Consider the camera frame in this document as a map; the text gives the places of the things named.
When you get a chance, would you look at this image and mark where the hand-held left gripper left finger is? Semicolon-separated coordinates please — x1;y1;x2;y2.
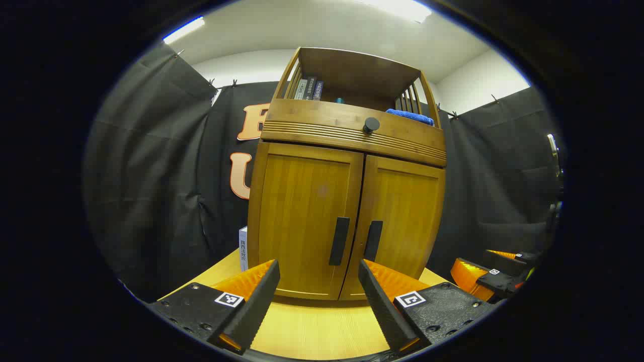
147;259;281;355

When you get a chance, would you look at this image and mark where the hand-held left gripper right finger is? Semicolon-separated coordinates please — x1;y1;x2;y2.
358;259;499;355

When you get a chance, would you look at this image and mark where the black door handle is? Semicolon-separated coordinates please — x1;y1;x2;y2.
363;220;383;262
329;217;350;266

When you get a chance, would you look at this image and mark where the wooden cabinet door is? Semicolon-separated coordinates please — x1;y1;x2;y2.
257;142;364;301
340;155;446;301

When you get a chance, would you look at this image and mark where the wooden double-door shoe cabinet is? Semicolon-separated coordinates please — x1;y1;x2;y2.
247;47;447;302

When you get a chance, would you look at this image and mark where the white printed box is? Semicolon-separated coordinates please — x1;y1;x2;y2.
238;226;249;272

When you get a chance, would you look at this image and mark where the blue towel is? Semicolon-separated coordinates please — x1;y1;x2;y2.
385;109;435;127

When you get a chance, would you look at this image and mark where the wooden ribbed drawer front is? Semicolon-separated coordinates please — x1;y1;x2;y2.
261;99;447;167

